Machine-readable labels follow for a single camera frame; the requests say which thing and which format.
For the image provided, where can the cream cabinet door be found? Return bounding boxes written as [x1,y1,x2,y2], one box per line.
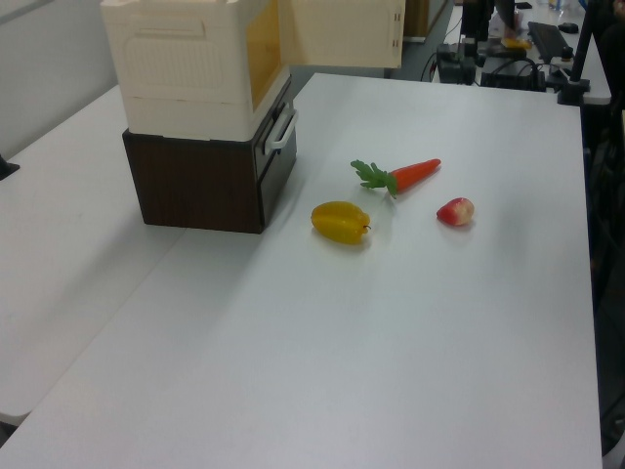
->
[276,0,407,70]

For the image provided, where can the wooden background cabinet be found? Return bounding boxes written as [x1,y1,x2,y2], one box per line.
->
[403,0,454,41]

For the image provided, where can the black camera stand pole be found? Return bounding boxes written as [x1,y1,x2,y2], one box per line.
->
[557,0,608,107]

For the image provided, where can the dark brown drawer unit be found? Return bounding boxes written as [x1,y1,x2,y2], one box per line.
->
[121,73,300,235]

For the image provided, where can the black electronic device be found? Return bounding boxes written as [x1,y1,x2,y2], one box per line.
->
[434,41,479,85]

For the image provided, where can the yellow toy starfruit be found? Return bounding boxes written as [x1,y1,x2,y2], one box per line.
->
[311,200,372,246]

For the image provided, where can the orange toy carrot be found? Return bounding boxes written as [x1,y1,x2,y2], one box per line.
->
[350,157,442,200]

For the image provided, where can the black keyboard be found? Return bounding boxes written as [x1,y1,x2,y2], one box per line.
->
[526,21,573,64]

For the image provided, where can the black flat equipment box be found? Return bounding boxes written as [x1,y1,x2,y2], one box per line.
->
[479,55,547,93]

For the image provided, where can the white drawer handle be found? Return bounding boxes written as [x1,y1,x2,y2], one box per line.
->
[263,107,299,149]

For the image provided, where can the cream plastic cabinet box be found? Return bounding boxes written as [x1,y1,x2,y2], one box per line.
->
[100,0,294,144]

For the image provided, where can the black clamp base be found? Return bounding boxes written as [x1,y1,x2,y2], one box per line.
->
[0,152,21,183]

